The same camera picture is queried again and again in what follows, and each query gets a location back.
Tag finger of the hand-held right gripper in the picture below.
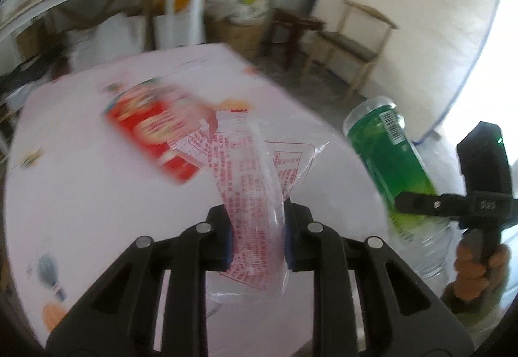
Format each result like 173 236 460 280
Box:
394 190 467 219

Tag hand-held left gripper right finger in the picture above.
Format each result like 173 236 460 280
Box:
283 202 475 357

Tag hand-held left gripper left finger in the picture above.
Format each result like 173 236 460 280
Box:
46 205 234 357

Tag green plastic bottle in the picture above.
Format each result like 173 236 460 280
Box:
343 97 462 290

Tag clear red-printed plastic wrapper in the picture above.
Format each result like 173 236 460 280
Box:
167 109 333 303

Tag person's right forearm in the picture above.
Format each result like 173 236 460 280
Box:
440 282 508 339

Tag person's right hand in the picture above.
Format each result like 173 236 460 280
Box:
452 237 512 304

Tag red snack packet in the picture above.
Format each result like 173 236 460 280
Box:
102 81 216 185

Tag wooden chair with dark seat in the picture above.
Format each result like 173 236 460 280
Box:
303 0 399 99

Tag dark wooden stool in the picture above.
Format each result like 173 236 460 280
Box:
265 7 326 70

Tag white box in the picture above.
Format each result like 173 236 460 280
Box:
154 13 203 51

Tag brown cardboard box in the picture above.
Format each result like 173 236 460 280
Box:
212 17 265 60

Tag white plastic bags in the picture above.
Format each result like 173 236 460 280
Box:
224 0 271 25

